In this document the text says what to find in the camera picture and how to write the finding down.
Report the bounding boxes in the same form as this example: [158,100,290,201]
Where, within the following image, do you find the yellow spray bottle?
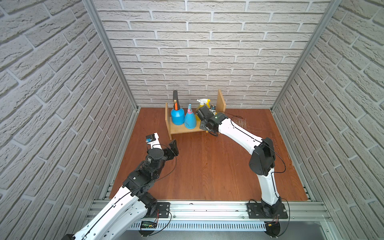
[197,99,211,109]

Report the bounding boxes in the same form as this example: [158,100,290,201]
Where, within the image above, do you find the small blue spray bottle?
[184,104,197,130]

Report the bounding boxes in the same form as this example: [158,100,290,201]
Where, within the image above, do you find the blue pressure sprayer bottle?
[171,90,185,126]

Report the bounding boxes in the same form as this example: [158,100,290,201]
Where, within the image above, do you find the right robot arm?
[197,106,282,218]

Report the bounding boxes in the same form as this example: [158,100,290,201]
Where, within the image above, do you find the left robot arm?
[62,134,179,240]

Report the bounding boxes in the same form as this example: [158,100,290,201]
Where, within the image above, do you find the wooden shelf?
[165,90,227,140]

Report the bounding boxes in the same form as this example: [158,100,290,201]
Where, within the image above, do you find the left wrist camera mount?
[146,133,162,149]

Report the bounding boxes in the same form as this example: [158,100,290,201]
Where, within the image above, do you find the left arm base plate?
[144,202,171,219]

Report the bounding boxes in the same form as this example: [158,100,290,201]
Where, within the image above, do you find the left floor aluminium rail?
[74,109,140,240]

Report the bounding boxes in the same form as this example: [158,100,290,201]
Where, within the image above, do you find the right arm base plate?
[246,202,289,220]

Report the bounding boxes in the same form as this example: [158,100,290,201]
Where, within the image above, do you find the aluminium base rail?
[83,200,334,232]

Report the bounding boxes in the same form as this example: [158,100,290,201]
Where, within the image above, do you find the left aluminium corner post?
[83,0,139,112]

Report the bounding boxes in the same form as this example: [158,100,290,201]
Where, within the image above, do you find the aluminium corner post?
[271,0,342,113]
[83,0,139,112]

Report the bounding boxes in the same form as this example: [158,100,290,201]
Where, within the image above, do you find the right aluminium corner post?
[271,0,342,113]

